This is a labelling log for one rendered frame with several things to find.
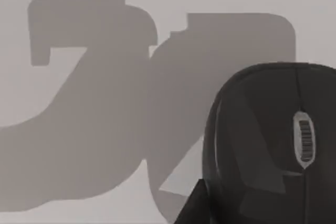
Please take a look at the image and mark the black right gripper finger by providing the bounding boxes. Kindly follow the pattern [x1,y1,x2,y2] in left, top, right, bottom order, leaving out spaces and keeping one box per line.
[173,178,211,224]

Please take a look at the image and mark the black computer mouse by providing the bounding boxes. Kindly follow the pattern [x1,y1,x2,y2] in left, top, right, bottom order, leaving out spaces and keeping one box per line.
[202,62,336,224]

